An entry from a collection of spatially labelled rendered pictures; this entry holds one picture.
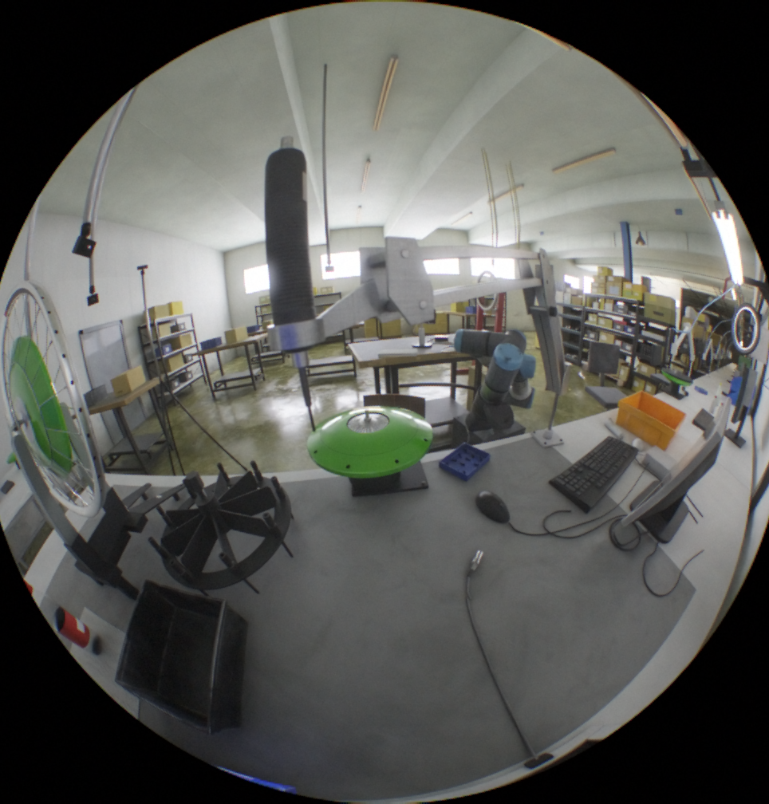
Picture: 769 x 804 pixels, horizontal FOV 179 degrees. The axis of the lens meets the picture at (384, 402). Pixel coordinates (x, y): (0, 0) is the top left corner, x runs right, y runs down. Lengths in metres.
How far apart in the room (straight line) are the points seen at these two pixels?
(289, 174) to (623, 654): 0.78
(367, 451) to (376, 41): 3.41
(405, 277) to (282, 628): 0.55
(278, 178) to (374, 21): 3.00
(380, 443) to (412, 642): 0.40
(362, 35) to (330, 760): 3.74
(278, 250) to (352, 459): 0.41
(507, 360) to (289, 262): 0.42
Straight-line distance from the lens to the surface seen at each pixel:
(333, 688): 0.47
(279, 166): 0.24
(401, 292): 0.24
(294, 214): 0.22
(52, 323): 0.51
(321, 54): 3.40
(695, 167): 1.57
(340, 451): 0.53
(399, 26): 3.23
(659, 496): 0.60
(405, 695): 0.46
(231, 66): 2.82
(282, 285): 0.20
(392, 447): 0.52
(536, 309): 0.59
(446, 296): 0.29
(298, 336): 0.20
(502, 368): 0.51
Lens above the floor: 1.37
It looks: 24 degrees down
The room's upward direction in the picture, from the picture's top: 4 degrees counter-clockwise
